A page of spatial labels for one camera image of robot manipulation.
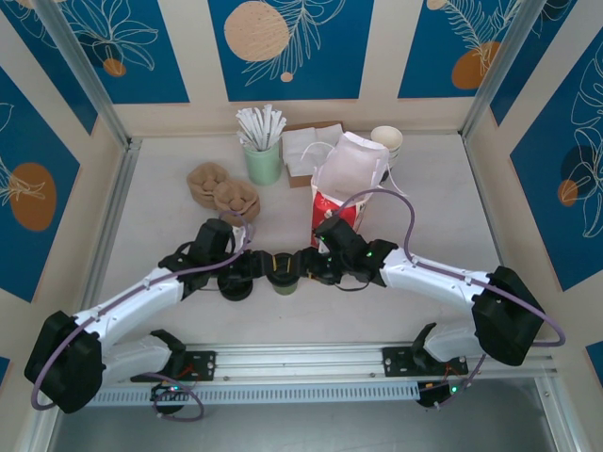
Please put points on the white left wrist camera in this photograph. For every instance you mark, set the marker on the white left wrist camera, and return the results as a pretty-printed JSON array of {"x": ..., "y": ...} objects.
[{"x": 244, "y": 237}]

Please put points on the white paper napkin stack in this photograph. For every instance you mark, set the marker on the white paper napkin stack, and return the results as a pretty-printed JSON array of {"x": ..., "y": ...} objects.
[{"x": 301, "y": 146}]

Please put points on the green paper coffee cup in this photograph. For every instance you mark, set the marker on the green paper coffee cup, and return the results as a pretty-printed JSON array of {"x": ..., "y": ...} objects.
[{"x": 284, "y": 288}]

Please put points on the stack of white paper cups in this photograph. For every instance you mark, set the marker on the stack of white paper cups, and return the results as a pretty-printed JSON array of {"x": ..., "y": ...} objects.
[{"x": 386, "y": 136}]

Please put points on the white wrapped straw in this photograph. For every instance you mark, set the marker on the white wrapped straw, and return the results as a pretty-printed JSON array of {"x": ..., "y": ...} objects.
[
  {"x": 266, "y": 120},
  {"x": 246, "y": 123},
  {"x": 244, "y": 138},
  {"x": 279, "y": 124}
]

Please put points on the black plastic cup lid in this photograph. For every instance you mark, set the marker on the black plastic cup lid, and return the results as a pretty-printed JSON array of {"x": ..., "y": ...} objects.
[{"x": 283, "y": 264}]

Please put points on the stacked brown pulp cup carriers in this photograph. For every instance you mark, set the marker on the stacked brown pulp cup carriers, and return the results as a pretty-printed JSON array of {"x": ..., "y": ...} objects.
[{"x": 206, "y": 181}]

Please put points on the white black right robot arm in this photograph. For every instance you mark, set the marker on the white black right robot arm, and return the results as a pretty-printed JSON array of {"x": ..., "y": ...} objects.
[{"x": 438, "y": 278}]

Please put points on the aluminium side frame rail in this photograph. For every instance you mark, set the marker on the aluminium side frame rail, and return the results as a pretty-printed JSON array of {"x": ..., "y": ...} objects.
[{"x": 110, "y": 212}]

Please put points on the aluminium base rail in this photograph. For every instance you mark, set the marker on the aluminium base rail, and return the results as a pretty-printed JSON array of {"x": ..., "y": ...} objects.
[{"x": 301, "y": 358}]

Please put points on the aluminium frame post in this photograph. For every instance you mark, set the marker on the aluminium frame post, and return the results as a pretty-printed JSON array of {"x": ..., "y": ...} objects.
[
  {"x": 499, "y": 61},
  {"x": 80, "y": 66}
]

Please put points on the brown pulp cup carrier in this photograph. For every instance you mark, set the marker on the brown pulp cup carrier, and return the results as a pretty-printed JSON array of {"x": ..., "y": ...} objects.
[{"x": 238, "y": 200}]

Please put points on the stacked black plastic cup lids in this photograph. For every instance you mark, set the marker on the stacked black plastic cup lids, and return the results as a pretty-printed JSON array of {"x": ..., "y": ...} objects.
[{"x": 235, "y": 291}]

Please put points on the green straw holder cup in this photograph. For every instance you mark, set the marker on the green straw holder cup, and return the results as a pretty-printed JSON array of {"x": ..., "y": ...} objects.
[{"x": 261, "y": 165}]

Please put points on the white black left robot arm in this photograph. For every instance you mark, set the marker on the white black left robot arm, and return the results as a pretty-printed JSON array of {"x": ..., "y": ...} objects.
[{"x": 132, "y": 296}]

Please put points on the brown cardboard napkin box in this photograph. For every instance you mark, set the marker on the brown cardboard napkin box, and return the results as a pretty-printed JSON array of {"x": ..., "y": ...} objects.
[{"x": 299, "y": 182}]

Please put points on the white red printed paper bag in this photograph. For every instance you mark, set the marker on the white red printed paper bag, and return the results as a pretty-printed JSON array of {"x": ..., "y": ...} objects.
[{"x": 353, "y": 165}]

